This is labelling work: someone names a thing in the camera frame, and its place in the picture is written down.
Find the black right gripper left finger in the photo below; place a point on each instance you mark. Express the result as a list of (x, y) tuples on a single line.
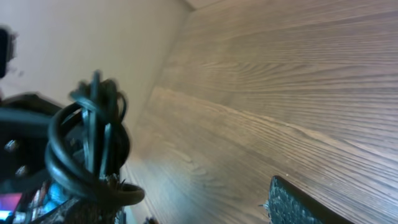
[(82, 200)]

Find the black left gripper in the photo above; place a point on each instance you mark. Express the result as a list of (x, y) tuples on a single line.
[(25, 121)]

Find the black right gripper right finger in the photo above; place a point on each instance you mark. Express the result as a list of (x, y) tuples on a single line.
[(288, 204)]

